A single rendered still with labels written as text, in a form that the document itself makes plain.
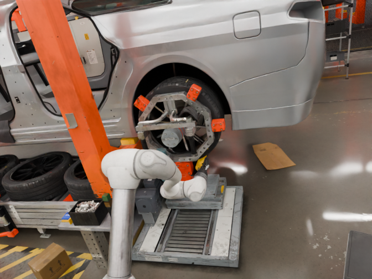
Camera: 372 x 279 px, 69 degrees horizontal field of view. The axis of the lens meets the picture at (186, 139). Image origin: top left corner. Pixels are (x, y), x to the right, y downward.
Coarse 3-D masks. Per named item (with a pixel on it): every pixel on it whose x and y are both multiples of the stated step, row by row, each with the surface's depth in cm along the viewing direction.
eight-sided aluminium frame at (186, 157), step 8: (160, 96) 190; (168, 96) 188; (176, 96) 187; (184, 96) 185; (152, 104) 194; (192, 104) 187; (200, 104) 190; (144, 112) 198; (200, 112) 188; (208, 112) 187; (144, 120) 204; (208, 120) 190; (208, 128) 193; (208, 136) 195; (152, 144) 211; (208, 144) 199; (168, 152) 216; (200, 152) 204; (176, 160) 211; (184, 160) 210; (192, 160) 208
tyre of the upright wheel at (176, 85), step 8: (168, 80) 204; (176, 80) 199; (184, 80) 200; (192, 80) 203; (200, 80) 208; (160, 88) 196; (168, 88) 194; (176, 88) 193; (184, 88) 192; (208, 88) 204; (152, 96) 200; (200, 96) 192; (208, 96) 192; (216, 96) 206; (208, 104) 193; (216, 104) 198; (216, 112) 195; (216, 136) 203; (208, 152) 211
